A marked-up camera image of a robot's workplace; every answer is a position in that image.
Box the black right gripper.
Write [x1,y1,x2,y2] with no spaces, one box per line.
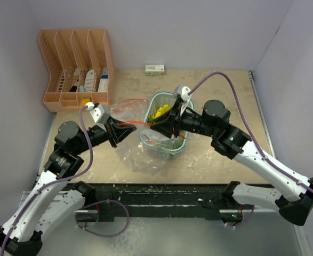
[150,99,217,139]

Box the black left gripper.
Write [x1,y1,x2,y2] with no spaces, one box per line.
[73,115,136,155]

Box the clear zip bag orange zipper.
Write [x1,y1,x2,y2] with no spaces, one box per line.
[109,99,176,175]

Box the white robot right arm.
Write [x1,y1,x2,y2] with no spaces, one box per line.
[151,100,313,226]

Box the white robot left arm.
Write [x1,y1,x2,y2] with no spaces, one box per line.
[0,118,137,255]

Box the yellow banana bunch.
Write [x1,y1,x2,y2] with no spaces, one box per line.
[154,104,171,119]

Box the light blue plastic basket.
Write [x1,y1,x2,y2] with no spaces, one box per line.
[138,92,194,162]

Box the yellow block in organizer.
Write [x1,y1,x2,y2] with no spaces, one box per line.
[81,98,91,106]

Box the white blue box in organizer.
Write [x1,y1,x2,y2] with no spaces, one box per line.
[97,67,109,92]

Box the white bottle in organizer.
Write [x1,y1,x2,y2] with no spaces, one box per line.
[84,69,95,92]

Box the small green white box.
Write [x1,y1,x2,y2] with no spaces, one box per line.
[145,64,165,76]

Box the pink plastic file organizer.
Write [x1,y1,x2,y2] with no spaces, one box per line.
[38,29,115,113]

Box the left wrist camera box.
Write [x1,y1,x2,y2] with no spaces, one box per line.
[85,102,110,124]

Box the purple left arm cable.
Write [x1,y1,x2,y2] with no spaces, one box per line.
[0,106,95,256]

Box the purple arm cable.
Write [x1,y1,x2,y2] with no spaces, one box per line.
[189,71,313,201]
[0,106,95,256]

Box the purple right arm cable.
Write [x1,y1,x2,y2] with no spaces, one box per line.
[189,71,313,201]

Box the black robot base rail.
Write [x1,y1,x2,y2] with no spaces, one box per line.
[85,183,252,222]

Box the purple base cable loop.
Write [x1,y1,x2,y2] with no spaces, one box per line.
[75,199,131,238]

